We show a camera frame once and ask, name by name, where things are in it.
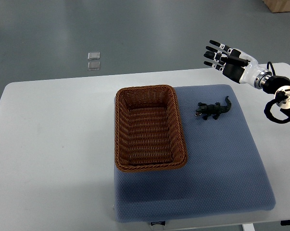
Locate upper floor plate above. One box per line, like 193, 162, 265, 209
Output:
88, 51, 100, 60

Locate black table control panel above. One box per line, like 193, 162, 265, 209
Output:
280, 220, 290, 226

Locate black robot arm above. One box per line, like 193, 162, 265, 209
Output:
262, 76, 290, 124

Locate dark toy crocodile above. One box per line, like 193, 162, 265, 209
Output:
195, 96, 232, 120

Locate cardboard box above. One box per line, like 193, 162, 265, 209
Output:
263, 0, 290, 13

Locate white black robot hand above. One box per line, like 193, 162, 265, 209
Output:
204, 40, 273, 89

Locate brown wicker basket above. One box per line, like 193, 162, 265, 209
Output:
114, 85, 188, 172

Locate black cable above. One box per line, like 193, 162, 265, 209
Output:
266, 61, 276, 77

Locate blue foam cushion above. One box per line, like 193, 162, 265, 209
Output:
114, 85, 276, 222

